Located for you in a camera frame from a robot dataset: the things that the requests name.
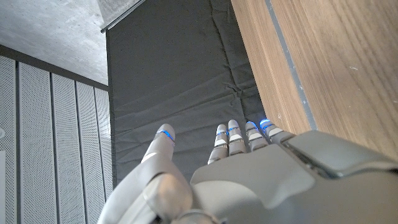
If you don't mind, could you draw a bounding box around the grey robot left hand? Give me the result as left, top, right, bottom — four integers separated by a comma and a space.
96, 118, 398, 224

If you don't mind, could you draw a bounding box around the black backdrop curtain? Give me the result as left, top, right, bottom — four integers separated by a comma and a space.
105, 0, 268, 187

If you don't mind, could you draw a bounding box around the backdrop frame crossbar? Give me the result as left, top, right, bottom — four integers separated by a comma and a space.
99, 0, 146, 34

